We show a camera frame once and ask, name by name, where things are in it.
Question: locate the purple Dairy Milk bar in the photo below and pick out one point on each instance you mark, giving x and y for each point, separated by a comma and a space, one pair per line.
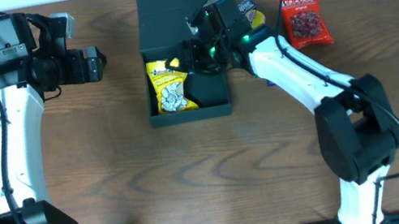
270, 83

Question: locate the black cardboard box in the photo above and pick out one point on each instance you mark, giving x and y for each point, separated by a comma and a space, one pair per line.
162, 25

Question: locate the yellow Mentos candy roll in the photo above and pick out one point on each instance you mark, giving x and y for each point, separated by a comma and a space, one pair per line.
256, 18

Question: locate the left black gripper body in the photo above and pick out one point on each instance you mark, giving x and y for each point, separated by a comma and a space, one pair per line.
92, 63

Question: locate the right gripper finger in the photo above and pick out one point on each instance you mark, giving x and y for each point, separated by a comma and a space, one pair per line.
192, 88
172, 64

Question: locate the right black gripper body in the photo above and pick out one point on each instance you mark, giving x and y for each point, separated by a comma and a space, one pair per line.
189, 55

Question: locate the blue Eclipse mint pack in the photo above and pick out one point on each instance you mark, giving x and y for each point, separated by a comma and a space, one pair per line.
247, 5

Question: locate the yellow Hacks candy bag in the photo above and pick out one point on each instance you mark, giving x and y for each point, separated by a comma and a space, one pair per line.
169, 88

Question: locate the red dried fruit bag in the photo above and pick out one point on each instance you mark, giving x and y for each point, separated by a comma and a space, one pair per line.
304, 23

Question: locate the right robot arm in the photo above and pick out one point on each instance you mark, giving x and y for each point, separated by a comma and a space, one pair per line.
358, 132

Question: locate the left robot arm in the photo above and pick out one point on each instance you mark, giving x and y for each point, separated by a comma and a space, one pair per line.
24, 197

